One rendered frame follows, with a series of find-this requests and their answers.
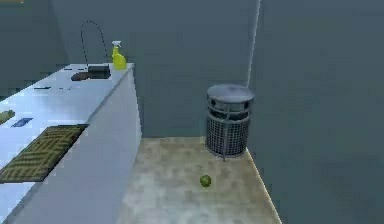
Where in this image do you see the green ball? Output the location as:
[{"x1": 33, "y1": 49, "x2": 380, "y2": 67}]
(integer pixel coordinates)
[{"x1": 199, "y1": 174, "x2": 213, "y2": 188}]

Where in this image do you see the black arched faucet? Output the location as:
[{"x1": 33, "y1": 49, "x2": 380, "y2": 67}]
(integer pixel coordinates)
[{"x1": 79, "y1": 20, "x2": 112, "y2": 80}]

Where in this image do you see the grey mesh trash bin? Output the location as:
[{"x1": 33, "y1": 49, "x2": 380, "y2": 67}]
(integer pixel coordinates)
[{"x1": 205, "y1": 83, "x2": 255, "y2": 162}]

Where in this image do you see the dark brown sponge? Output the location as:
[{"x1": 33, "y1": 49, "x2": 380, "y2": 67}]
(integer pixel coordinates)
[{"x1": 70, "y1": 72, "x2": 90, "y2": 82}]

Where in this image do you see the white kitchen counter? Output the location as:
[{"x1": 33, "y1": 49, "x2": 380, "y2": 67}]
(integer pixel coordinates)
[{"x1": 0, "y1": 62, "x2": 143, "y2": 224}]

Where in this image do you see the yellow spray bottle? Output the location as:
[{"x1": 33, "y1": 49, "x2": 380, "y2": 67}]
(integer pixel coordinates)
[{"x1": 111, "y1": 40, "x2": 128, "y2": 71}]

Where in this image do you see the small blue flat object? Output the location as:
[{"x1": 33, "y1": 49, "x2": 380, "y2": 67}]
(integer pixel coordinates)
[{"x1": 10, "y1": 117, "x2": 34, "y2": 128}]

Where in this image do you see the olive green object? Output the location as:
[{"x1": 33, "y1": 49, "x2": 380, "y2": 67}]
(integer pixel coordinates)
[{"x1": 0, "y1": 109, "x2": 16, "y2": 125}]

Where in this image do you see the green woven mat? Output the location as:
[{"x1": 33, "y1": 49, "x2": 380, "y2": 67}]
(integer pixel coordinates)
[{"x1": 0, "y1": 123, "x2": 90, "y2": 185}]

